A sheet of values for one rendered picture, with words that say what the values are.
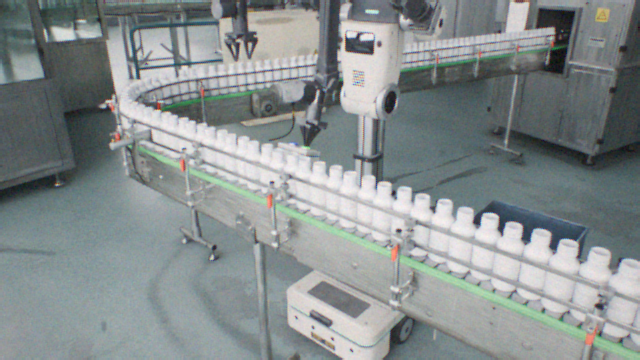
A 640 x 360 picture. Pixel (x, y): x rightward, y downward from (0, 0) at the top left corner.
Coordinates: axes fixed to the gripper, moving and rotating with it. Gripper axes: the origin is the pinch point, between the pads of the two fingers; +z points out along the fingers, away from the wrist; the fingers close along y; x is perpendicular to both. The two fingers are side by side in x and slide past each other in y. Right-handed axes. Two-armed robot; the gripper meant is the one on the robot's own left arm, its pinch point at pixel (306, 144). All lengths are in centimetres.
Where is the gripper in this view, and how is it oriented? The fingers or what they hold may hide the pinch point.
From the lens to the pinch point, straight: 172.1
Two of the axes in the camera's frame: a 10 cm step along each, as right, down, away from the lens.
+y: 7.6, 2.6, -5.9
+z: -2.1, 9.7, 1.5
